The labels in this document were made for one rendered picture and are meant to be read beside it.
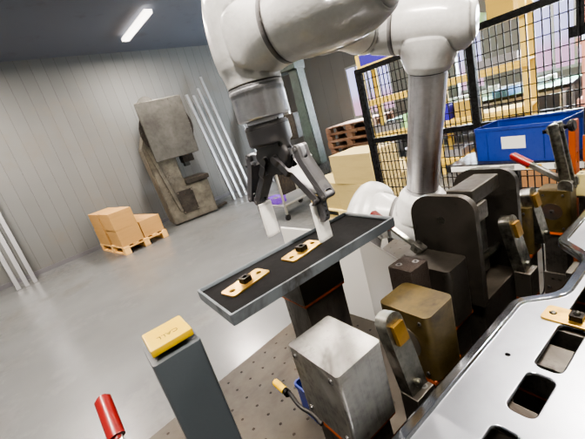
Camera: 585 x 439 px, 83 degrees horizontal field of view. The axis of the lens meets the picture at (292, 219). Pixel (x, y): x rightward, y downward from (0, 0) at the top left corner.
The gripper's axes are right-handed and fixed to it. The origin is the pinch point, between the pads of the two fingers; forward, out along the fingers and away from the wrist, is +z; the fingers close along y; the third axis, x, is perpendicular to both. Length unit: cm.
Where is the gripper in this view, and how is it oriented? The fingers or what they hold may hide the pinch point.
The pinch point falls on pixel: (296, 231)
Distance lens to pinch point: 61.4
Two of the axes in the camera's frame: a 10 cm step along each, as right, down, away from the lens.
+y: -6.9, -0.2, 7.2
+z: 2.6, 9.2, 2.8
